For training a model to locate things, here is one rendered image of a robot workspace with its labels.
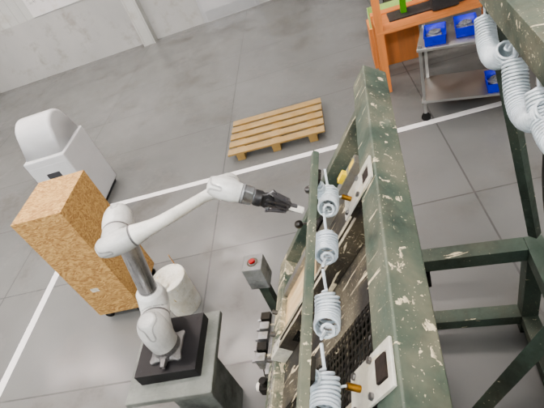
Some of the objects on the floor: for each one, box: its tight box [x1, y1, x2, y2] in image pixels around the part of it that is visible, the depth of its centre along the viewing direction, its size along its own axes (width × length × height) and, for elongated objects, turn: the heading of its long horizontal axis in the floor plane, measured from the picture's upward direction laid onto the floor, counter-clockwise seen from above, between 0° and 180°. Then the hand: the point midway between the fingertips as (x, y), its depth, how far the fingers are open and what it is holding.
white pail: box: [153, 255, 201, 317], centre depth 356 cm, size 32×30×47 cm
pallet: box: [227, 97, 325, 161], centre depth 527 cm, size 120×83×11 cm
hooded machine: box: [15, 108, 117, 201], centre depth 516 cm, size 65×53×124 cm
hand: (296, 208), depth 194 cm, fingers closed
